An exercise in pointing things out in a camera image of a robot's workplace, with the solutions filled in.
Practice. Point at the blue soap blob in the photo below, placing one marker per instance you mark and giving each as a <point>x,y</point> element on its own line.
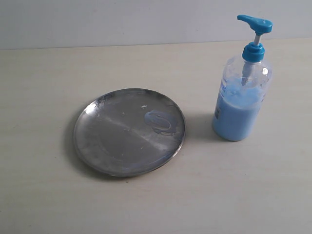
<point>161,122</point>

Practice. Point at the blue soap pump bottle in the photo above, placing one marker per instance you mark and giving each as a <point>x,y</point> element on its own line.
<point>244,84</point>

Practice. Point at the round stainless steel plate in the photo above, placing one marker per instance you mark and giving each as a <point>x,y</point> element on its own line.
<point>111,137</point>

